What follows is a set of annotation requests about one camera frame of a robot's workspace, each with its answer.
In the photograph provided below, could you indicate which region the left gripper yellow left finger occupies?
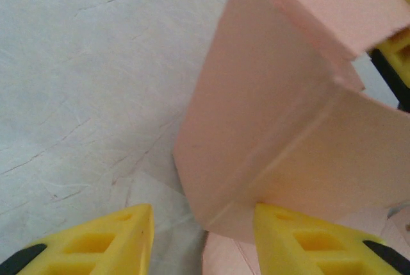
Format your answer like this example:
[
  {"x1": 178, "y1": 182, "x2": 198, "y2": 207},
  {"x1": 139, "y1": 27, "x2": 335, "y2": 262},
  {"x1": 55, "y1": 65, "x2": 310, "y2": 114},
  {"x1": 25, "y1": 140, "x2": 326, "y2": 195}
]
[{"x1": 0, "y1": 203, "x2": 154, "y2": 275}]

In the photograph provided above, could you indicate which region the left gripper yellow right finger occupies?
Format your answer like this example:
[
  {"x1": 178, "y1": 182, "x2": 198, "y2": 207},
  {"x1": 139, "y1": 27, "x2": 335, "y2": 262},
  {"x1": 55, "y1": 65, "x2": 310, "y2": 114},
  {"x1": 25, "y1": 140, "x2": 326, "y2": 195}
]
[{"x1": 254, "y1": 203, "x2": 410, "y2": 275}]

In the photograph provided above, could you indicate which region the pink paper box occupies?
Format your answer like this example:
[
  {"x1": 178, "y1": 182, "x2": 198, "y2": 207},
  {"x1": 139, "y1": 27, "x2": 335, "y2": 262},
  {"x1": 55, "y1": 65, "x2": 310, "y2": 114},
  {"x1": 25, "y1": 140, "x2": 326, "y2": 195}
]
[{"x1": 172, "y1": 0, "x2": 410, "y2": 275}]

